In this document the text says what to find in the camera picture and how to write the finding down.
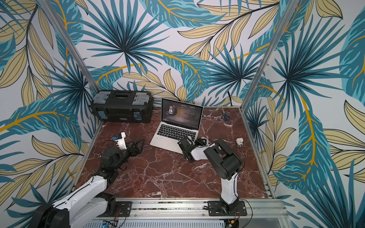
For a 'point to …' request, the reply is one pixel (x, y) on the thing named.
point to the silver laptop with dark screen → (178, 120)
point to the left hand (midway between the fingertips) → (140, 142)
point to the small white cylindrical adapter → (239, 141)
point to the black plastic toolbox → (124, 106)
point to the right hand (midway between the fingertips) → (205, 142)
